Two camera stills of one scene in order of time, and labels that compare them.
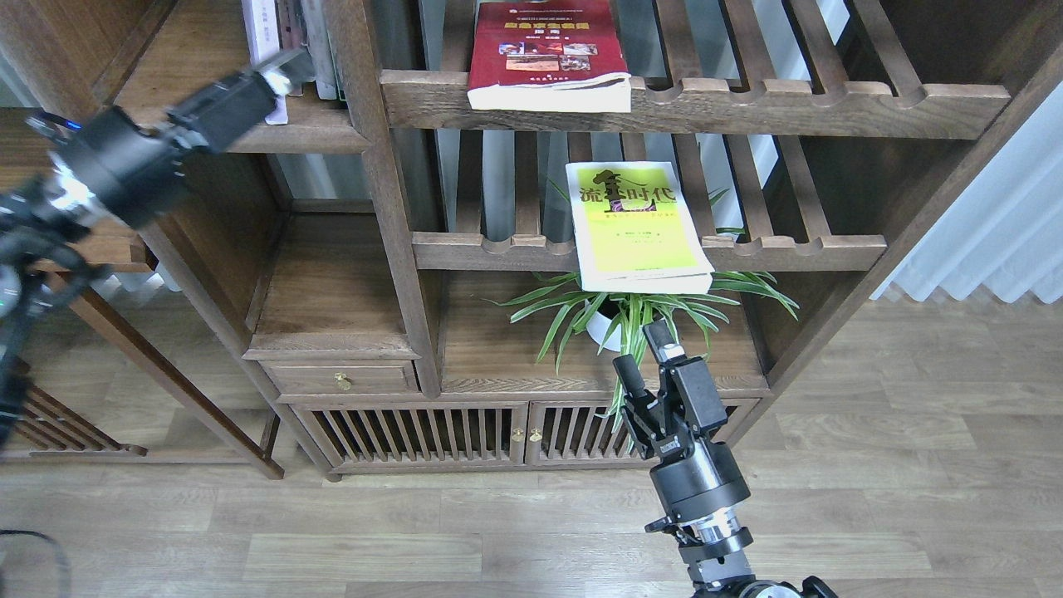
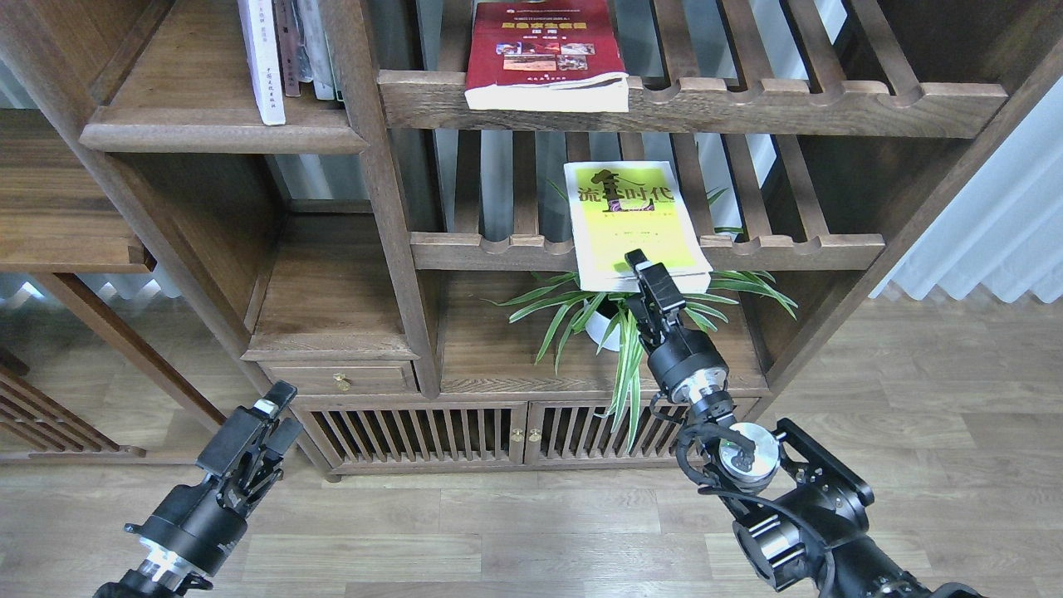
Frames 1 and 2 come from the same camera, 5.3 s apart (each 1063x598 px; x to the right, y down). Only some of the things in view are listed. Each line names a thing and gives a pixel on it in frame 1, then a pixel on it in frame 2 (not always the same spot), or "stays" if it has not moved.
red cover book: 547,56 stays
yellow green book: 634,231 stays
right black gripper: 693,477 to 685,363
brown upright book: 292,28 stays
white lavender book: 262,20 stays
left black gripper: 135,171 to 203,525
